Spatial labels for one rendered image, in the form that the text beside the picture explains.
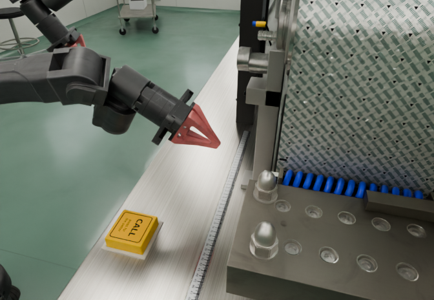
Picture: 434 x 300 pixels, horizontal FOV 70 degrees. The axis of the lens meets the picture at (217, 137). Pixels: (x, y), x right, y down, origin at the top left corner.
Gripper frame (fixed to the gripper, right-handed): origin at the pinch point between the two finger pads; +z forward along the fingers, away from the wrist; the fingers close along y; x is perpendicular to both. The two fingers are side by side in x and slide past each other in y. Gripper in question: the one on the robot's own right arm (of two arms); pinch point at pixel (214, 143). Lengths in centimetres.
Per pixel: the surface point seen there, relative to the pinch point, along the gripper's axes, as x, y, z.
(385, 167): 14.7, 0.9, 22.5
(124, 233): -18.2, 12.1, -4.5
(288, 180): 5.1, 4.1, 12.1
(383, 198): 12.9, 5.8, 23.0
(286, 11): 23.2, -2.6, -3.2
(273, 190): 5.1, 8.4, 9.7
